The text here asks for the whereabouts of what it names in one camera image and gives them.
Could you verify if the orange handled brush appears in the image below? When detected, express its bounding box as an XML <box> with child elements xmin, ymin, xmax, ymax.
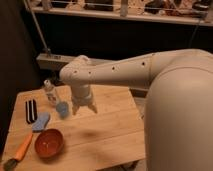
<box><xmin>3</xmin><ymin>132</ymin><xmax>33</xmax><ymax>171</ymax></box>

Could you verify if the clear plastic bottle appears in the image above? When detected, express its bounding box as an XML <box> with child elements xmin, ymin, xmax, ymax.
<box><xmin>44</xmin><ymin>79</ymin><xmax>60</xmax><ymax>106</ymax></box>

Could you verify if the black and white striped object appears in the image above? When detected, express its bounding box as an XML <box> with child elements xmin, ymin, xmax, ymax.
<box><xmin>25</xmin><ymin>99</ymin><xmax>37</xmax><ymax>124</ymax></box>

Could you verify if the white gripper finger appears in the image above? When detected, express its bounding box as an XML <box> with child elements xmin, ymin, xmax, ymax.
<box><xmin>72</xmin><ymin>105</ymin><xmax>80</xmax><ymax>115</ymax></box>
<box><xmin>88</xmin><ymin>103</ymin><xmax>97</xmax><ymax>114</ymax></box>

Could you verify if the wooden shelf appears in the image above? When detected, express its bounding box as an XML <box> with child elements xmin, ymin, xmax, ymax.
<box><xmin>23</xmin><ymin>0</ymin><xmax>213</xmax><ymax>28</ymax></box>

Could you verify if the red ceramic bowl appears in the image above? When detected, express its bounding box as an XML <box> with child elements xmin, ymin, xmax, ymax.
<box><xmin>34</xmin><ymin>129</ymin><xmax>64</xmax><ymax>158</ymax></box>

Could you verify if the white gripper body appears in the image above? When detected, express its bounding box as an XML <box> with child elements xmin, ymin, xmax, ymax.
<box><xmin>71</xmin><ymin>85</ymin><xmax>93</xmax><ymax>106</ymax></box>

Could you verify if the blue ceramic cup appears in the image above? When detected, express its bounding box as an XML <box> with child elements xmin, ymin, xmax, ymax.
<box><xmin>56</xmin><ymin>102</ymin><xmax>69</xmax><ymax>118</ymax></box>

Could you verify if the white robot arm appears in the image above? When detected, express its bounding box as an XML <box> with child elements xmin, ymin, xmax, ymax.
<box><xmin>60</xmin><ymin>49</ymin><xmax>213</xmax><ymax>171</ymax></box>

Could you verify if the metal rod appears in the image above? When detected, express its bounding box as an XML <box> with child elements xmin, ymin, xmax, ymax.
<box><xmin>26</xmin><ymin>0</ymin><xmax>51</xmax><ymax>57</ymax></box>

